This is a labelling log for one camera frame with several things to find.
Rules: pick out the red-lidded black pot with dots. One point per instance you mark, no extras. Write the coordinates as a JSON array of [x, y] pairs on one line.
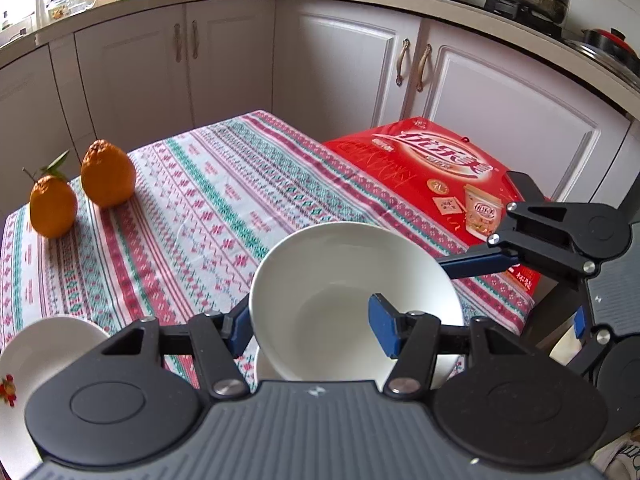
[[610, 45]]

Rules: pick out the bumpy orange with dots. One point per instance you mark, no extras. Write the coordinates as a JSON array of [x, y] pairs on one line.
[[107, 175]]

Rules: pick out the orange with leaf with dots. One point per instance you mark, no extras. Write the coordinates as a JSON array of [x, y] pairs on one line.
[[52, 205]]

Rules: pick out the stack of clear cups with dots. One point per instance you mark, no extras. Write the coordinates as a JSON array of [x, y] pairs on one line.
[[41, 7]]

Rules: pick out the stained white fruit-print plate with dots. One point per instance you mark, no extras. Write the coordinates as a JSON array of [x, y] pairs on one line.
[[45, 350]]

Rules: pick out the white plastic bag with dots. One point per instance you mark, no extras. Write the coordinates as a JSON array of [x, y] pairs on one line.
[[625, 460]]

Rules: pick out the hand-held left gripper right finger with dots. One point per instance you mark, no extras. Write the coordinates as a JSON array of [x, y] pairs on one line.
[[384, 327]]

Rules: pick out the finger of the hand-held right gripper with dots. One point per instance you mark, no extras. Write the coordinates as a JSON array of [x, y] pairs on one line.
[[475, 265], [580, 322]]

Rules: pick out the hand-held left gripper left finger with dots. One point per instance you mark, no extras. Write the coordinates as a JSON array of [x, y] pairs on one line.
[[240, 330]]

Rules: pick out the white ceramic bowl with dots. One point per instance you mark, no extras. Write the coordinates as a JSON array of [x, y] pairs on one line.
[[325, 270], [450, 370]]

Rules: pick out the red printed carton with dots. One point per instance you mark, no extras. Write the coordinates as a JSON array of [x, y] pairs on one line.
[[400, 160]]

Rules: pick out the patterned tablecloth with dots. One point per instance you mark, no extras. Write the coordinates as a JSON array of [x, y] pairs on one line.
[[225, 200]]

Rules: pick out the glass mug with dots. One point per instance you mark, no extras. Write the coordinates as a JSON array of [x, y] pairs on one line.
[[80, 0]]

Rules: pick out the black gas stove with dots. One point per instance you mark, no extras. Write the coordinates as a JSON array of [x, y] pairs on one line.
[[505, 7]]

